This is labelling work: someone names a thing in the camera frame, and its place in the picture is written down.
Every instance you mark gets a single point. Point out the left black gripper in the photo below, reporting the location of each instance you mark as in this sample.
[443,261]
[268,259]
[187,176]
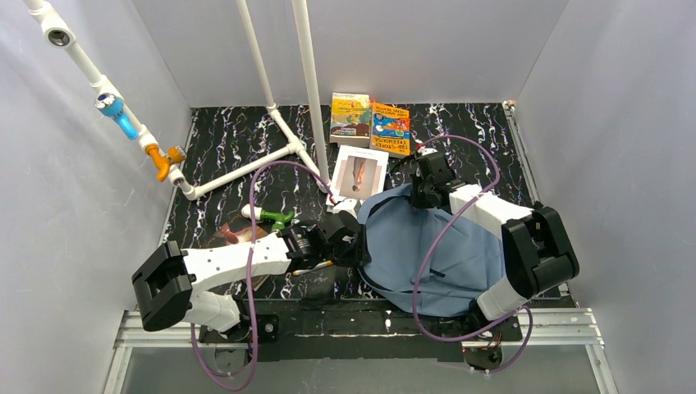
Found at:
[351,245]

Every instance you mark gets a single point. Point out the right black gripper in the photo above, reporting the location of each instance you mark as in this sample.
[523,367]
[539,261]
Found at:
[423,194]

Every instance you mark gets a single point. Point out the blue student backpack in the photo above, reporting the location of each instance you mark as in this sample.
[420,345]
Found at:
[420,266]

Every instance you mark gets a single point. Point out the dark Three Days book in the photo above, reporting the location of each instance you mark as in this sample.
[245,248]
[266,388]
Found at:
[236,231]

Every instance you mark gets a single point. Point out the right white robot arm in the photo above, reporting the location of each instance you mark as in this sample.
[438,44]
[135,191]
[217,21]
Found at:
[534,246]

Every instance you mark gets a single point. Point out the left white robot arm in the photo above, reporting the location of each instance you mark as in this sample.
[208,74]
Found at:
[174,285]

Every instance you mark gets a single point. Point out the white yellow marker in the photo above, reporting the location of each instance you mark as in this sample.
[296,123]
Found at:
[319,266]

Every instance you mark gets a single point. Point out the green white pipe fitting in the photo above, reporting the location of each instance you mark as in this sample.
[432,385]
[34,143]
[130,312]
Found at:
[279,220]

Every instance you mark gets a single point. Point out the white art book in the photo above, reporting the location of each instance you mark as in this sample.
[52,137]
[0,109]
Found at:
[359,173]

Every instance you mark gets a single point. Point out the orange treehouse book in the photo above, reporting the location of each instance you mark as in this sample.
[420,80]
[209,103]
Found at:
[390,130]

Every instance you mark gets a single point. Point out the yellow illustrated book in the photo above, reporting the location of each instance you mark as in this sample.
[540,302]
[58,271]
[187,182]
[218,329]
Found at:
[350,119]

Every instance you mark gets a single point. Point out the orange pipe valve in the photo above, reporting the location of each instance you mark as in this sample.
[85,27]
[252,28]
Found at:
[164,161]

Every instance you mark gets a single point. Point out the blue pipe valve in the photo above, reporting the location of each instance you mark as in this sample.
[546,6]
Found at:
[113,107]

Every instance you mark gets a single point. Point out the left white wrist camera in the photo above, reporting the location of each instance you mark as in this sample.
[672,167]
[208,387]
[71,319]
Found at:
[350,206]

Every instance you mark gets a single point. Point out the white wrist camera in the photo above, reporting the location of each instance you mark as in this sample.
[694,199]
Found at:
[423,150]
[350,206]

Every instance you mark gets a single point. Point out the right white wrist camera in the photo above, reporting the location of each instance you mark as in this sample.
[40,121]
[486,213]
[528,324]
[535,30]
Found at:
[423,150]

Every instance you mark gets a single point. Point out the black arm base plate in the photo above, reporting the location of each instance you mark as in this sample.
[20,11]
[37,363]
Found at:
[349,329]

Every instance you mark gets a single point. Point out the aluminium rail frame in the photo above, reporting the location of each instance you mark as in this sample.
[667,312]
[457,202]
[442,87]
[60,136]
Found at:
[551,326]

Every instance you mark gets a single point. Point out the white PVC pipe frame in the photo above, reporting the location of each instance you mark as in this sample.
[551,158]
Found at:
[272,126]

